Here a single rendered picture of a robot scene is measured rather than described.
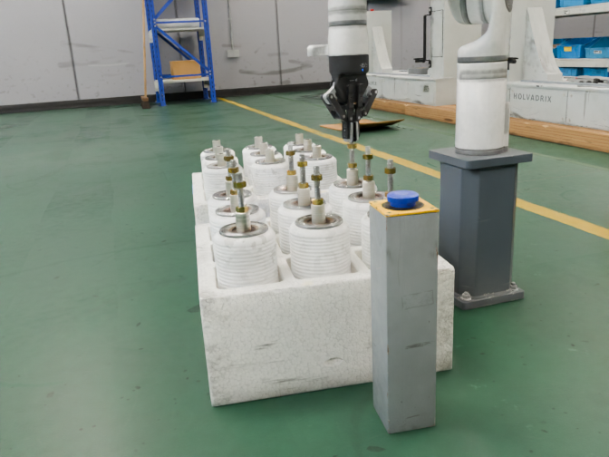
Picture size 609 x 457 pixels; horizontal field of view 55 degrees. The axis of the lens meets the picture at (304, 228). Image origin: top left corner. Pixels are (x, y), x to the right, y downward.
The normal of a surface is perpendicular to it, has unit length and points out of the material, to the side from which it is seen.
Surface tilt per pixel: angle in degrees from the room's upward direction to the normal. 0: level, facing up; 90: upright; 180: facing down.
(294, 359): 90
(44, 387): 0
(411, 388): 90
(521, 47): 90
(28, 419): 0
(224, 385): 90
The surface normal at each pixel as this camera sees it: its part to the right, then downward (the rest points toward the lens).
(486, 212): 0.31, 0.26
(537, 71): -0.95, 0.14
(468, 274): -0.45, 0.29
